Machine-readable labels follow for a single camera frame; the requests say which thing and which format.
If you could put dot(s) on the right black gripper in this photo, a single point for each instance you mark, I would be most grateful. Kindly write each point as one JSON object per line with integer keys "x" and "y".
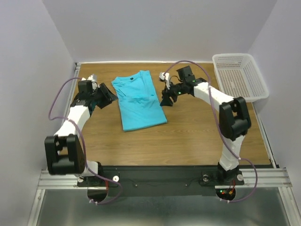
{"x": 170, "y": 92}

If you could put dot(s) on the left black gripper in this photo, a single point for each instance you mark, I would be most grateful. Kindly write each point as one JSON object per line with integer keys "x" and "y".
{"x": 101, "y": 93}

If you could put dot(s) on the turquoise t shirt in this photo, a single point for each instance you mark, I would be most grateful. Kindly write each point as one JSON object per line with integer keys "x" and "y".
{"x": 138, "y": 102}

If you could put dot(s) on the white plastic basket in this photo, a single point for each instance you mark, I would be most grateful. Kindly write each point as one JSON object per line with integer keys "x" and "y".
{"x": 238, "y": 75}

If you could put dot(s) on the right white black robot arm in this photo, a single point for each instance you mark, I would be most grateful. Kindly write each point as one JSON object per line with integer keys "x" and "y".
{"x": 231, "y": 116}

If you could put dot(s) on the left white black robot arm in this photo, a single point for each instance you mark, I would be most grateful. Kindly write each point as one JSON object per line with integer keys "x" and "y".
{"x": 66, "y": 150}

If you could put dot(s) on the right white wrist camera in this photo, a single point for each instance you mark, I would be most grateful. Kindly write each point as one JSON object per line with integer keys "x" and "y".
{"x": 165, "y": 77}

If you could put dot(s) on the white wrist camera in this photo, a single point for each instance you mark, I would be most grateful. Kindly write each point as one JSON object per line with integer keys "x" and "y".
{"x": 93, "y": 79}
{"x": 165, "y": 77}

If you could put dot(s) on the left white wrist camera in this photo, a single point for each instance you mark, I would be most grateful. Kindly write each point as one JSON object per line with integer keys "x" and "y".
{"x": 93, "y": 79}

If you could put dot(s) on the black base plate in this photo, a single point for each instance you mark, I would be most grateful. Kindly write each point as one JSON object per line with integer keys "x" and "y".
{"x": 148, "y": 181}

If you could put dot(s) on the aluminium frame rail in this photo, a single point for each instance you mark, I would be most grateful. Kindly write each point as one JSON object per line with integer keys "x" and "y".
{"x": 40, "y": 193}

